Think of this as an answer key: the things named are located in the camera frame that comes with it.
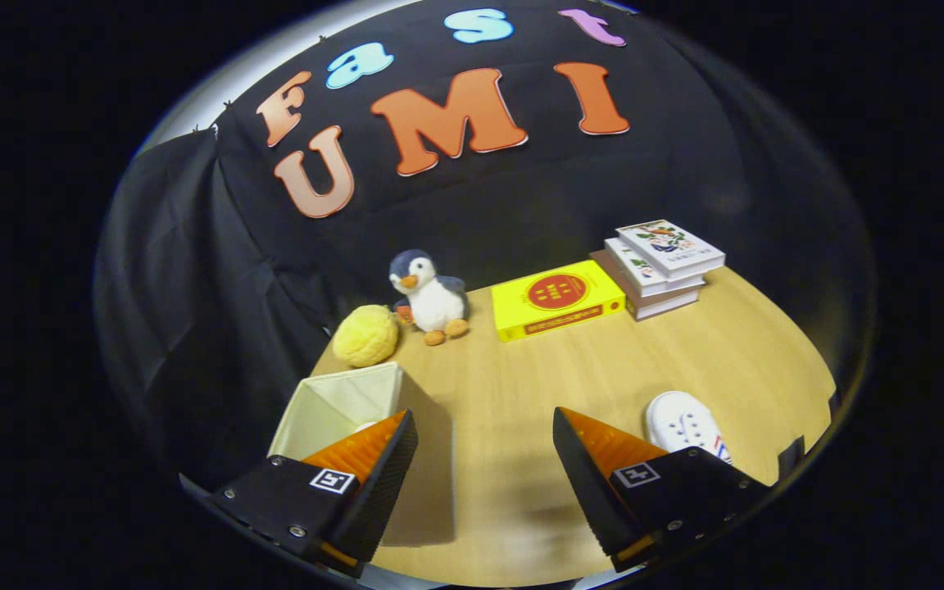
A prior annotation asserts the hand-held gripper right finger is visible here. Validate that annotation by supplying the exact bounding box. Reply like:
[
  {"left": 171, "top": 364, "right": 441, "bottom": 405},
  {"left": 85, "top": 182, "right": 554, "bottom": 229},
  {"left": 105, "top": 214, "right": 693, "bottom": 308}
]
[{"left": 552, "top": 406, "right": 772, "bottom": 574}]

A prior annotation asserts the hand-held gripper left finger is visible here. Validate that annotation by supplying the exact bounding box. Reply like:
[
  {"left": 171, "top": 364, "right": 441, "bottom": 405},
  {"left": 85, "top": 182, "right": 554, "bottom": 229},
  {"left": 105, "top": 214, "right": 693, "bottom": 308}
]
[{"left": 210, "top": 409, "right": 420, "bottom": 579}]

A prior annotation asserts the brown fabric storage box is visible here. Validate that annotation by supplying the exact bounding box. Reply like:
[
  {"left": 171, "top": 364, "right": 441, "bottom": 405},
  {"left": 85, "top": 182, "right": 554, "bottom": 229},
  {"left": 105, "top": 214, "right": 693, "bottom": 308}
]
[{"left": 267, "top": 361, "right": 456, "bottom": 548}]

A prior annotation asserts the yellow plush ball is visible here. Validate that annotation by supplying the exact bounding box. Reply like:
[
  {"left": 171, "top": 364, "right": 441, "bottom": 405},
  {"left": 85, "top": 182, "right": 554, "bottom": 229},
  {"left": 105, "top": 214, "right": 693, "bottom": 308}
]
[{"left": 332, "top": 304, "right": 400, "bottom": 369}]

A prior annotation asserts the yellow book red label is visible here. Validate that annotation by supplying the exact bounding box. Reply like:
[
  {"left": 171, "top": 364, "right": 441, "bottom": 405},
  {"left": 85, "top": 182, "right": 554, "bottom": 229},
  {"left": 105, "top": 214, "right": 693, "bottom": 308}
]
[{"left": 491, "top": 260, "right": 627, "bottom": 343}]

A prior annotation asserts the small dark block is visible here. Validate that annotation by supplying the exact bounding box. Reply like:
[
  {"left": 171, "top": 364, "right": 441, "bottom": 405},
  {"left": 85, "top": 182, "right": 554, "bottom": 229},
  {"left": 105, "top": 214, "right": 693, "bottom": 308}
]
[{"left": 778, "top": 436, "right": 806, "bottom": 482}]

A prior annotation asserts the brown cover book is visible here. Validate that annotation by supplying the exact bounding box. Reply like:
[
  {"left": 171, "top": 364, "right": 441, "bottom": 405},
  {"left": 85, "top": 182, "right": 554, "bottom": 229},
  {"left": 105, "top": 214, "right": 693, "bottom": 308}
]
[{"left": 589, "top": 249, "right": 701, "bottom": 321}]

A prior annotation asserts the penguin plush toy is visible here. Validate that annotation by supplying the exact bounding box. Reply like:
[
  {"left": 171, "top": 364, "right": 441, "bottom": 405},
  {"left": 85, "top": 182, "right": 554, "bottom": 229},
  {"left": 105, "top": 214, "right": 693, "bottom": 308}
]
[{"left": 388, "top": 249, "right": 470, "bottom": 347}]

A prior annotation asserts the white illustrated paperback book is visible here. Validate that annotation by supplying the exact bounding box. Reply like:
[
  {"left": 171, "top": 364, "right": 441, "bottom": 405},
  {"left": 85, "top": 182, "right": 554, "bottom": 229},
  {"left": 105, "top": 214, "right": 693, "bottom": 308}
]
[
  {"left": 604, "top": 237, "right": 706, "bottom": 298},
  {"left": 615, "top": 219, "right": 727, "bottom": 281}
]

